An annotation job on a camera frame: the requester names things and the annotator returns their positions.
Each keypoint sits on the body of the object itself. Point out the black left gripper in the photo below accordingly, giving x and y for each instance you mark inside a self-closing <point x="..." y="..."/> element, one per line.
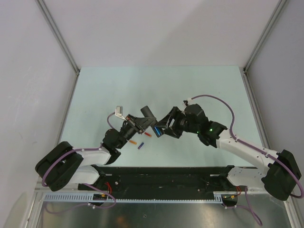
<point x="140" y="124"/>

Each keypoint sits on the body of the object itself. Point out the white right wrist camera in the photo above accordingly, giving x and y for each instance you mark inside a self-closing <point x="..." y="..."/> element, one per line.
<point x="187" y="102"/>

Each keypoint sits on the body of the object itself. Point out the aluminium frame post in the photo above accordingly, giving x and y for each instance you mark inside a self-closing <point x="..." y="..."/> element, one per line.
<point x="274" y="18"/>
<point x="57" y="34"/>

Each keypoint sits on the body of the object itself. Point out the left aluminium frame post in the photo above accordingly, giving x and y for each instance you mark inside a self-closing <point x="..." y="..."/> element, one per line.
<point x="57" y="34"/>

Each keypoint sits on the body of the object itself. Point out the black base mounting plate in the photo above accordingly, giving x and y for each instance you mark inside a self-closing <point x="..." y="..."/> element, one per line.
<point x="166" y="183"/>

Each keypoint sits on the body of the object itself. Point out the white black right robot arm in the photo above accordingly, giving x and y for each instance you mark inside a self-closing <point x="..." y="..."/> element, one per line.
<point x="278" y="172"/>

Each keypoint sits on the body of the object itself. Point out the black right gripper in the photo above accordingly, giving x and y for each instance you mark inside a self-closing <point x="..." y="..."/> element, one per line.
<point x="175" y="114"/>

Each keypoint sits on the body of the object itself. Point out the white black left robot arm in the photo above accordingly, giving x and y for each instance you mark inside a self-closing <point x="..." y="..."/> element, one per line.
<point x="65" y="165"/>

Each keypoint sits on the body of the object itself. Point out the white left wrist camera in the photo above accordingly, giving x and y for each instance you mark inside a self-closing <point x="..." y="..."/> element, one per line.
<point x="119" y="112"/>

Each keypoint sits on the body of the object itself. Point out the black remote control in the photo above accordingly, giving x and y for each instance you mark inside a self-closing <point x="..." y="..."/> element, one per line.
<point x="148" y="114"/>

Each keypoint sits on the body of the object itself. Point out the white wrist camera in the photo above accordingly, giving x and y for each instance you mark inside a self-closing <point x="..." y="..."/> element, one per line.
<point x="187" y="102"/>
<point x="119" y="112"/>

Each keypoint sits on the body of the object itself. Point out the right aluminium frame post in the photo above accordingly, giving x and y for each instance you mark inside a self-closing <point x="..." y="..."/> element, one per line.
<point x="274" y="18"/>

